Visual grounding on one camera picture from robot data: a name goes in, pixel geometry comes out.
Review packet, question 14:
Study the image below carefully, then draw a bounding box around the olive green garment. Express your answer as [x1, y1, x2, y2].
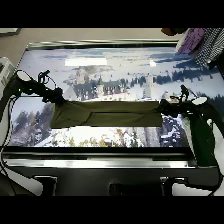
[49, 99, 165, 130]

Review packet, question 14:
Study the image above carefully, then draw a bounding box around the purple garment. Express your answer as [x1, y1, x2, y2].
[175, 28, 207, 56]

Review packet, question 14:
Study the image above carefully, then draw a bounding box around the black and white checked garment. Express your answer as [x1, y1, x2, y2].
[194, 28, 224, 69]

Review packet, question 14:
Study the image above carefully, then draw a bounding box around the silver frame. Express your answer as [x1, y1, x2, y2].
[0, 150, 224, 197]

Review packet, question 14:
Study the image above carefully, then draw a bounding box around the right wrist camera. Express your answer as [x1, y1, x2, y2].
[179, 84, 191, 102]

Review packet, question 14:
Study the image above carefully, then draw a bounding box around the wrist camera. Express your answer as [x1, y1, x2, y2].
[37, 69, 52, 85]
[179, 84, 191, 102]

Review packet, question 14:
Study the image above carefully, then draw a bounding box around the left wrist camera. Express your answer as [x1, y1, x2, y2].
[37, 69, 52, 85]

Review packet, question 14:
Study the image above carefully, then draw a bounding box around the black cable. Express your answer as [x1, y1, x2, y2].
[0, 94, 17, 179]

